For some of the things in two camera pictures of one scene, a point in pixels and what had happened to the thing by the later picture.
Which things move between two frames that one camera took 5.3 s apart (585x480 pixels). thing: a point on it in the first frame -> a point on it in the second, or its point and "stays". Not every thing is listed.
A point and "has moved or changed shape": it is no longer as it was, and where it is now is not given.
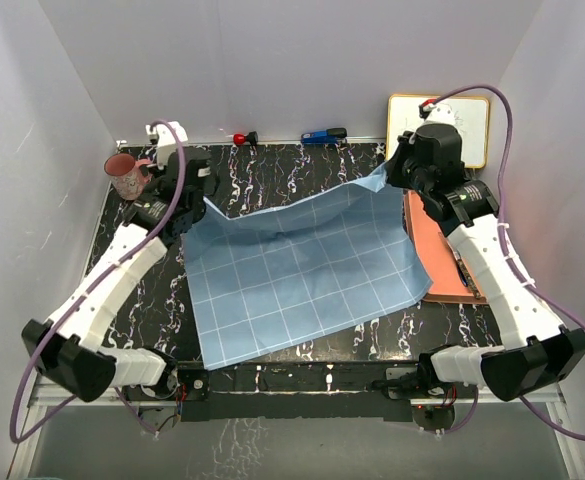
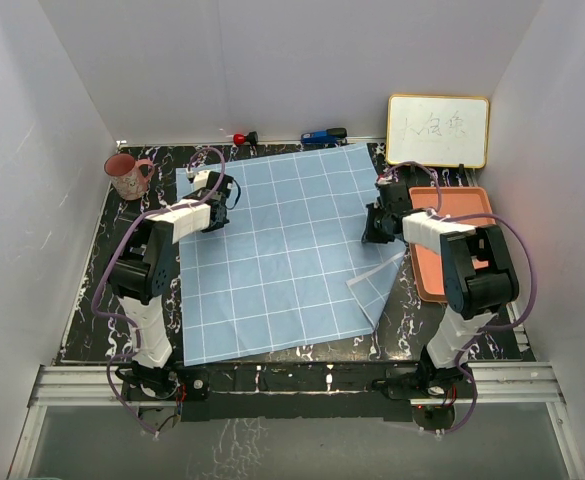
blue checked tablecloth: x=268 y=280 has moved or changed shape
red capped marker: x=240 y=139 stays
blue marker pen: x=328 y=136 stays
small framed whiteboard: x=472 y=118 stays
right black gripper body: x=401 y=171 -> x=375 y=229
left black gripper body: x=199 y=208 -> x=218 y=225
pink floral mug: x=127 y=180 stays
